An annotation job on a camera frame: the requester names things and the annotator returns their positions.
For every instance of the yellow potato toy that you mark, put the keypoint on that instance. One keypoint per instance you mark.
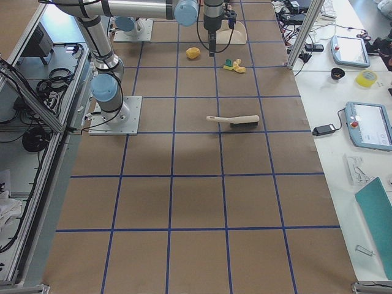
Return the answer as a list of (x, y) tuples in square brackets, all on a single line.
[(193, 53)]

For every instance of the metal hex key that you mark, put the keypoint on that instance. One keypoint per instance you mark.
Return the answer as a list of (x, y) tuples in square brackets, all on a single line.
[(365, 251)]

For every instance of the far teach pendant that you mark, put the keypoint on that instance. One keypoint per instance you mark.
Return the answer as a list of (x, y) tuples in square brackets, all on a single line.
[(349, 51)]

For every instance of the croissant bread toy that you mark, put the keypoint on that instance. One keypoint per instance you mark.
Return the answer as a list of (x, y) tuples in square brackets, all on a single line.
[(237, 67)]

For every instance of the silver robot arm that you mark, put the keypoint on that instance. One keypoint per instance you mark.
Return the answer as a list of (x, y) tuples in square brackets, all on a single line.
[(130, 26), (88, 17)]

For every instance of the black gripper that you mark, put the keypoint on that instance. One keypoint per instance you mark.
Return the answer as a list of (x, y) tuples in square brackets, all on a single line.
[(211, 25)]

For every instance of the aluminium frame post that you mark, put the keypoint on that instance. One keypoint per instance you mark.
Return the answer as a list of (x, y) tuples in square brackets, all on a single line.
[(308, 23)]

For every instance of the beige plastic dustpan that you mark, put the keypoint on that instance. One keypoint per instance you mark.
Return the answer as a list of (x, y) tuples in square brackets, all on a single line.
[(239, 35)]

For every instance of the beige hand brush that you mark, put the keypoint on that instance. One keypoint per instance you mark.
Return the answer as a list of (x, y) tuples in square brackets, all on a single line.
[(238, 121)]

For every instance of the teach pendant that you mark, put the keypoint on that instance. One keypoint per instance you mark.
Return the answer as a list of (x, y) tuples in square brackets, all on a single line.
[(368, 125), (349, 51)]

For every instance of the grey control box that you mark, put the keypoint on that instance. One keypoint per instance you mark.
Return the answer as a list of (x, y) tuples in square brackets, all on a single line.
[(39, 45)]

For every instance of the near teach pendant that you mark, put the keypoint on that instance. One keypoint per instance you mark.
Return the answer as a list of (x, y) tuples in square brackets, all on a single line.
[(368, 125)]

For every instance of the clear plastic package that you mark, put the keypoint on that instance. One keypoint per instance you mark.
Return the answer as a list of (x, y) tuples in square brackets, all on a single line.
[(357, 173)]

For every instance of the teal folder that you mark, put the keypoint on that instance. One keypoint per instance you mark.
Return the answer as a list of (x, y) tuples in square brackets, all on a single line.
[(376, 209)]

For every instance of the green yellow sponge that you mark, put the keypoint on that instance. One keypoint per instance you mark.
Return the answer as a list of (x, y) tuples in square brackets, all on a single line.
[(228, 65)]

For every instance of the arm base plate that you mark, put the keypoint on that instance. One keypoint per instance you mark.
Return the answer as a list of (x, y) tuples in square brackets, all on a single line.
[(144, 37), (125, 123)]

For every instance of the black power adapter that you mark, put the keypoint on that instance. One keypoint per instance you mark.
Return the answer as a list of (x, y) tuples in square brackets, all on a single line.
[(324, 130)]

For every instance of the yellow tape roll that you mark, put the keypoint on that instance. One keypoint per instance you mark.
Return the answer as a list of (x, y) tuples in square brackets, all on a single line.
[(366, 78)]

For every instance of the white crumpled cloth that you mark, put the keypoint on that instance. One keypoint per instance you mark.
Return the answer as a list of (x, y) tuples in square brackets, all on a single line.
[(10, 208)]

